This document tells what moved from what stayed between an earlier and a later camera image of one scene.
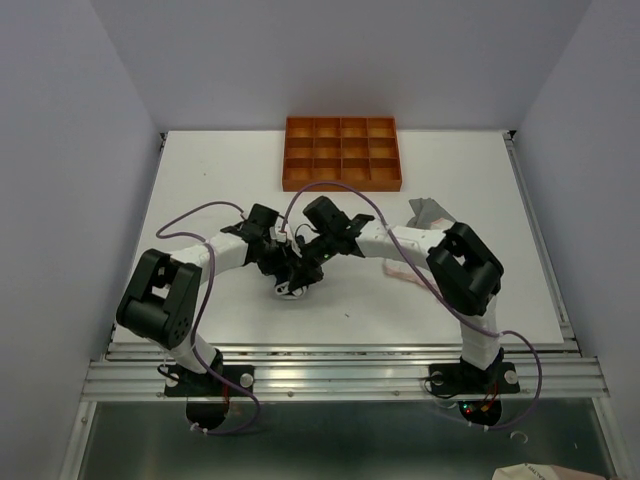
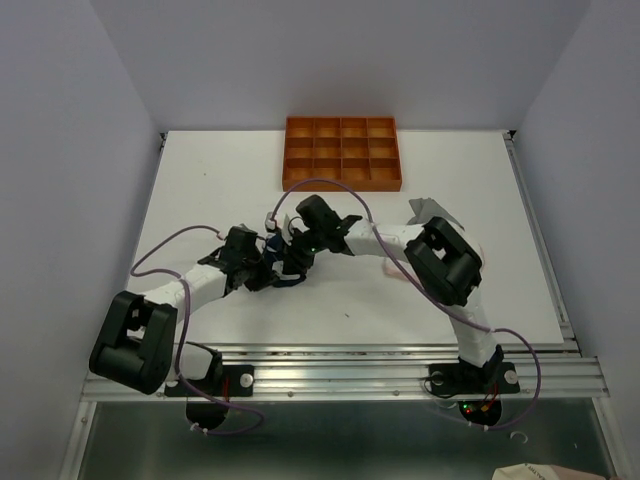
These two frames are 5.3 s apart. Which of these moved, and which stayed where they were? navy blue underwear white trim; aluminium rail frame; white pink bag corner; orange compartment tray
Moved: navy blue underwear white trim
Stayed: white pink bag corner; orange compartment tray; aluminium rail frame
